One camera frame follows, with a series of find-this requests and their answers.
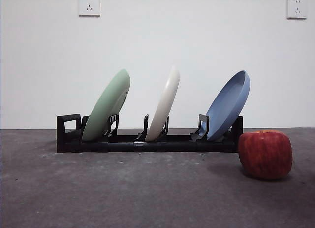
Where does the black plate rack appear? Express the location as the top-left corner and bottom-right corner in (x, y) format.
(56, 113), (244, 154)

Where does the cream white round plate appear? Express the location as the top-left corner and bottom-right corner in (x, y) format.
(144, 66), (181, 142)

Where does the red apple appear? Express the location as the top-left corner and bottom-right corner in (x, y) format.
(238, 130), (293, 181)

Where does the white wall socket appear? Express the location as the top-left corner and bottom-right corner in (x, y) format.
(78, 0), (101, 17)
(286, 0), (308, 20)

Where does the green round plate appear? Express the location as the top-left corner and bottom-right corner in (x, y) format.
(82, 69), (131, 142)

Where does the blue round plate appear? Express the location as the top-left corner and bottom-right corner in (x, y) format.
(204, 70), (251, 141)

